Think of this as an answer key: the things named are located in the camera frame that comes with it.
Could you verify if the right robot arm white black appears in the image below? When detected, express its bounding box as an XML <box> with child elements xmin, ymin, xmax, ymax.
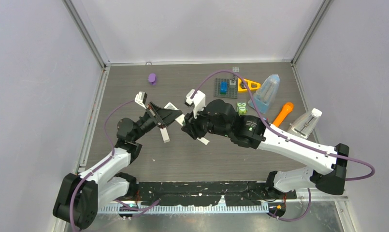
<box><xmin>182</xmin><ymin>99</ymin><xmax>349</xmax><ymax>199</ymax></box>

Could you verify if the small white battery cover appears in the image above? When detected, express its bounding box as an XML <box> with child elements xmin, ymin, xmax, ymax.
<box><xmin>197</xmin><ymin>138</ymin><xmax>209</xmax><ymax>145</ymax></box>

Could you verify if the white air conditioner remote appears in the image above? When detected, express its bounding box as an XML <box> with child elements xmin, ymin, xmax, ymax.
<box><xmin>163</xmin><ymin>102</ymin><xmax>186</xmax><ymax>126</ymax></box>

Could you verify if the grey lego piece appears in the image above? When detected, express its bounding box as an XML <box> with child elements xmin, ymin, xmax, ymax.
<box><xmin>229</xmin><ymin>67</ymin><xmax>240</xmax><ymax>88</ymax></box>

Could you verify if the purple plastic toy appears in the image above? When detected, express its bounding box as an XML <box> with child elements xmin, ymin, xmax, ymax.
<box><xmin>147</xmin><ymin>73</ymin><xmax>157</xmax><ymax>86</ymax></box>

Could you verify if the grey lego baseplate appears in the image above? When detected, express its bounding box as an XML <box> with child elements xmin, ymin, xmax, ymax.
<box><xmin>213</xmin><ymin>78</ymin><xmax>238</xmax><ymax>99</ymax></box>

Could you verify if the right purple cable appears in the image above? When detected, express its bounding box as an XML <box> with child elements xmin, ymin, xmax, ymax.
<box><xmin>190</xmin><ymin>70</ymin><xmax>376</xmax><ymax>182</ymax></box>

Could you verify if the green owl toy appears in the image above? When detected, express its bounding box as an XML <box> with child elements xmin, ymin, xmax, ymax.
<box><xmin>236</xmin><ymin>102</ymin><xmax>247</xmax><ymax>115</ymax></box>

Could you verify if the white metronome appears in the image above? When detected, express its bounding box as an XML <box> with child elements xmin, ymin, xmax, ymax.
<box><xmin>287</xmin><ymin>108</ymin><xmax>322</xmax><ymax>139</ymax></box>

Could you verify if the orange toy microphone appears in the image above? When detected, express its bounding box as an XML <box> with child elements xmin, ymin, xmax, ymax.
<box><xmin>273</xmin><ymin>102</ymin><xmax>294</xmax><ymax>127</ymax></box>

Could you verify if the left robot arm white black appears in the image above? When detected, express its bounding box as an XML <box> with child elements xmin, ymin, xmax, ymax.
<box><xmin>52</xmin><ymin>102</ymin><xmax>182</xmax><ymax>230</ymax></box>

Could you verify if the purple cable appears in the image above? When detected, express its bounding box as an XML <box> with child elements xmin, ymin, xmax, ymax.
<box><xmin>190</xmin><ymin>70</ymin><xmax>376</xmax><ymax>182</ymax></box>
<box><xmin>69</xmin><ymin>100</ymin><xmax>136</xmax><ymax>232</ymax></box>

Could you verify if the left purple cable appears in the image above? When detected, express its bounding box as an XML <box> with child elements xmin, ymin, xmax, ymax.
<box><xmin>69</xmin><ymin>100</ymin><xmax>136</xmax><ymax>232</ymax></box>

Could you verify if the blue lego brick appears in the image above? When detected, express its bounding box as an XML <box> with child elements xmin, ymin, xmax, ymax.
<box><xmin>219</xmin><ymin>82</ymin><xmax>228</xmax><ymax>95</ymax></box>

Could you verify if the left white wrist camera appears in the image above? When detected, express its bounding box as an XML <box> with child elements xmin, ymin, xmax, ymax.
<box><xmin>134</xmin><ymin>91</ymin><xmax>147</xmax><ymax>109</ymax></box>

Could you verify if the slim white remote control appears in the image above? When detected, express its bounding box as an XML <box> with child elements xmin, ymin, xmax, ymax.
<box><xmin>160</xmin><ymin>128</ymin><xmax>170</xmax><ymax>143</ymax></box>

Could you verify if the yellow triangle toy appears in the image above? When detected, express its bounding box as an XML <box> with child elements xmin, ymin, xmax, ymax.
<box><xmin>237</xmin><ymin>79</ymin><xmax>261</xmax><ymax>92</ymax></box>

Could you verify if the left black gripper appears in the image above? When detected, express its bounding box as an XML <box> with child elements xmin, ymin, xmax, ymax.
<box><xmin>132</xmin><ymin>102</ymin><xmax>182</xmax><ymax>142</ymax></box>

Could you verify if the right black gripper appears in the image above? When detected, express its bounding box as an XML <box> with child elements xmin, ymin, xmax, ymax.
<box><xmin>182</xmin><ymin>101</ymin><xmax>231</xmax><ymax>140</ymax></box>

